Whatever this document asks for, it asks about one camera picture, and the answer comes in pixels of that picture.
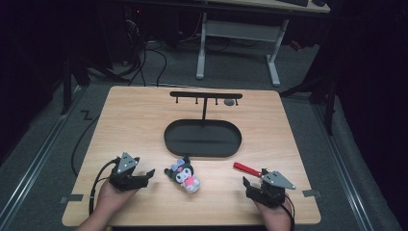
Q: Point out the grey round table grommet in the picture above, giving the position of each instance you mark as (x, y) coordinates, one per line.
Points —
(229, 102)

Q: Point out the black and pink plush toy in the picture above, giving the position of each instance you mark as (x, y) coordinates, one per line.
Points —
(186, 178)

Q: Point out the black metal stand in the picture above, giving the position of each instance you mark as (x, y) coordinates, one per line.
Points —
(324, 93)
(72, 77)

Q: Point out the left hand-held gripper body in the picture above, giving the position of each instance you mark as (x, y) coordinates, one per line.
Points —
(126, 174)

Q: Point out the metal floor rail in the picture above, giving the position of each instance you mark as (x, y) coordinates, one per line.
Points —
(346, 166)
(35, 160)

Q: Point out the person's left hand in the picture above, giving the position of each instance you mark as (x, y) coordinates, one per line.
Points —
(112, 200)

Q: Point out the red key tag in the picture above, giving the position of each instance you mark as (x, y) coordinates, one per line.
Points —
(247, 169)

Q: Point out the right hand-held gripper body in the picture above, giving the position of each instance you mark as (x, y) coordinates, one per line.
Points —
(272, 189)

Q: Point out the black keyboard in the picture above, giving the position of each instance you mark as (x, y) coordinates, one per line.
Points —
(293, 2)

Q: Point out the grey tape piece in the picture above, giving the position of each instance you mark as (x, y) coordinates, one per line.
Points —
(72, 199)
(311, 193)

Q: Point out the grey-framed desk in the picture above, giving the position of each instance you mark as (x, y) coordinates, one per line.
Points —
(240, 32)

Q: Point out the person's right hand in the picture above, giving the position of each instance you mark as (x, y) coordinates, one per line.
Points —
(272, 213)

